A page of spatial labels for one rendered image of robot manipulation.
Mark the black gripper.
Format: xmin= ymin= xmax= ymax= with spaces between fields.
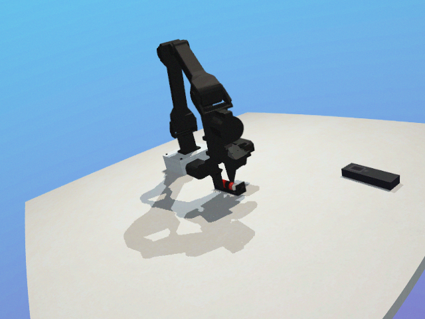
xmin=185 ymin=134 xmax=254 ymax=190

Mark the red and black battery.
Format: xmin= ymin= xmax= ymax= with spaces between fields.
xmin=222 ymin=179 xmax=236 ymax=190

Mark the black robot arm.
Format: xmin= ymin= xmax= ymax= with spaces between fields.
xmin=157 ymin=39 xmax=251 ymax=170

